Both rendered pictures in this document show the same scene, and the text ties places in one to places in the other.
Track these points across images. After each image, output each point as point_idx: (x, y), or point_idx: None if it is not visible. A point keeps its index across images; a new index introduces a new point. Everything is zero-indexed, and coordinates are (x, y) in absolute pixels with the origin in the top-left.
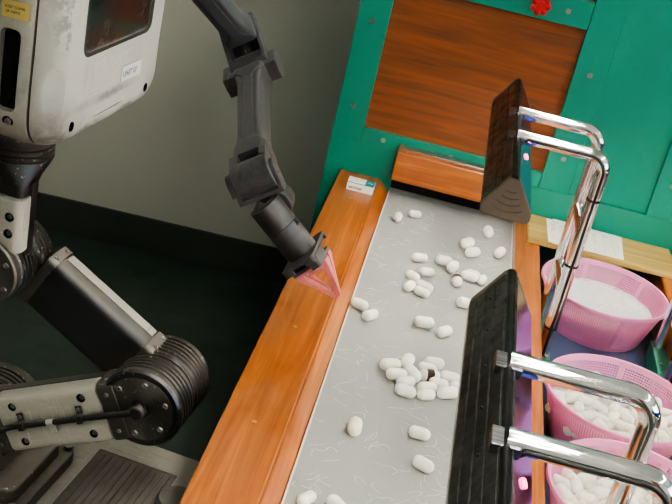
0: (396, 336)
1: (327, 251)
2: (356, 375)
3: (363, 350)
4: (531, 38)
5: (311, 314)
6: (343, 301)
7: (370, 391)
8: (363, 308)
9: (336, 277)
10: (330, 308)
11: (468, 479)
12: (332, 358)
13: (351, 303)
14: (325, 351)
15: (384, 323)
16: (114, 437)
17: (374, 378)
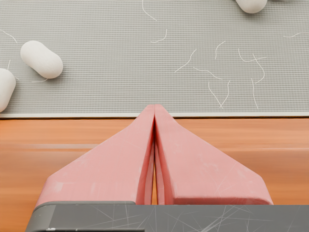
0: (95, 2)
1: (122, 207)
2: (307, 54)
3: (194, 56)
4: None
5: (153, 195)
6: (3, 130)
7: None
8: (14, 79)
9: (145, 122)
10: (89, 150)
11: None
12: (274, 112)
13: (1, 110)
14: (283, 129)
15: (49, 32)
16: None
17: (294, 20)
